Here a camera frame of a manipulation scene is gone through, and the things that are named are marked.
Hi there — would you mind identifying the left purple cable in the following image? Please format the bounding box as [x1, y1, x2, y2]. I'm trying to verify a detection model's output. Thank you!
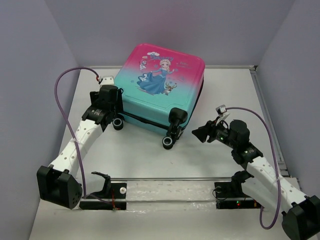
[54, 67, 116, 208]

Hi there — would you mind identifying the pink and teal suitcase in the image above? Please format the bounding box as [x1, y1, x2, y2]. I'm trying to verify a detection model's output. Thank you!
[114, 43, 205, 150]

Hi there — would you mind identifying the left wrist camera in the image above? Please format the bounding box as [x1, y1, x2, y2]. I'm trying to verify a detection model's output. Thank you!
[97, 75, 115, 86]

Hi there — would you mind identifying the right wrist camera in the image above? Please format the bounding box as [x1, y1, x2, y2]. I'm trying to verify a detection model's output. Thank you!
[215, 105, 230, 125]

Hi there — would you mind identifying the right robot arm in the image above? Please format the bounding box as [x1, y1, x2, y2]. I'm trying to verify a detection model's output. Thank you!
[192, 119, 320, 240]

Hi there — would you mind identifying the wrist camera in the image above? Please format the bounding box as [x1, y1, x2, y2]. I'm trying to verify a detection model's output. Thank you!
[97, 75, 115, 86]
[215, 105, 230, 125]

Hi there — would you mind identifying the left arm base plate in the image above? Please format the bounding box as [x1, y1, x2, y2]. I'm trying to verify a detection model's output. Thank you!
[78, 179, 127, 211]

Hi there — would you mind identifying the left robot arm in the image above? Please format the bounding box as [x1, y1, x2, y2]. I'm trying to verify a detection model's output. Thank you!
[36, 84, 123, 209]

